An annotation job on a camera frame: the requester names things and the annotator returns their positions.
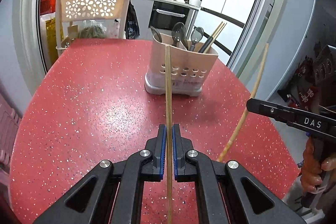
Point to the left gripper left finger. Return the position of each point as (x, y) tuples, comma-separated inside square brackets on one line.
[(131, 174)]

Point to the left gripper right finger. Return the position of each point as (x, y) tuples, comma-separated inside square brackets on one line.
[(207, 175)]

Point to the beige plastic utensil holder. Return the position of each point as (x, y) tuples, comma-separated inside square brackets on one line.
[(189, 70)]

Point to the steel spoon dark handle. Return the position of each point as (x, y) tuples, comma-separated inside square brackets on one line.
[(196, 37)]

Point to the person's right hand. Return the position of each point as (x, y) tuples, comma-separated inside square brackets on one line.
[(311, 169)]

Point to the black plastic bag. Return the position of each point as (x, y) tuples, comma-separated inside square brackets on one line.
[(132, 30)]

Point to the pink plastic stool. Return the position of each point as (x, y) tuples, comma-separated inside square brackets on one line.
[(9, 124)]

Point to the black built-in oven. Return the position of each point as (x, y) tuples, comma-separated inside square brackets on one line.
[(165, 15)]

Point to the beige flower-pattern storage cart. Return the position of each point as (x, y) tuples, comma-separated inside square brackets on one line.
[(72, 11)]

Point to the white rice cooker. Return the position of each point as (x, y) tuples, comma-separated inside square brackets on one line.
[(196, 3)]

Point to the red plastic basket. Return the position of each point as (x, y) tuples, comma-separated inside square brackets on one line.
[(47, 7)]

